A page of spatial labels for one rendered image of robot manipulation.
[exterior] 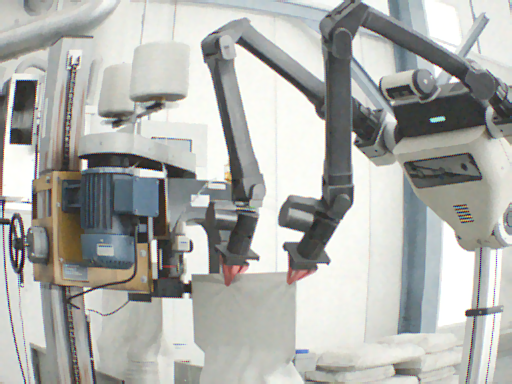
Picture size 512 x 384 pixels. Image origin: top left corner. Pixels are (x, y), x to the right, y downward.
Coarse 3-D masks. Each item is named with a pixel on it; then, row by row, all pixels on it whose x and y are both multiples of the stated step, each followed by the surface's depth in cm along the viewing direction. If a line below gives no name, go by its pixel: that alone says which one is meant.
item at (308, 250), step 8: (304, 240) 203; (312, 240) 202; (288, 248) 205; (296, 248) 206; (304, 248) 204; (312, 248) 203; (320, 248) 203; (296, 256) 204; (304, 256) 204; (312, 256) 204; (320, 256) 207; (328, 256) 208; (328, 264) 208
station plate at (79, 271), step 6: (66, 264) 230; (72, 264) 231; (78, 264) 232; (84, 264) 234; (66, 270) 230; (72, 270) 231; (78, 270) 232; (84, 270) 233; (66, 276) 230; (72, 276) 231; (78, 276) 232; (84, 276) 233
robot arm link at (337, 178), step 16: (336, 32) 178; (336, 48) 179; (352, 48) 180; (336, 64) 184; (336, 80) 186; (336, 96) 187; (336, 112) 189; (336, 128) 191; (336, 144) 192; (336, 160) 194; (336, 176) 194; (352, 176) 195; (336, 192) 196; (352, 192) 197
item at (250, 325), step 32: (192, 288) 251; (224, 288) 237; (256, 288) 223; (288, 288) 212; (192, 320) 250; (224, 320) 237; (256, 320) 223; (288, 320) 211; (224, 352) 234; (256, 352) 221; (288, 352) 210
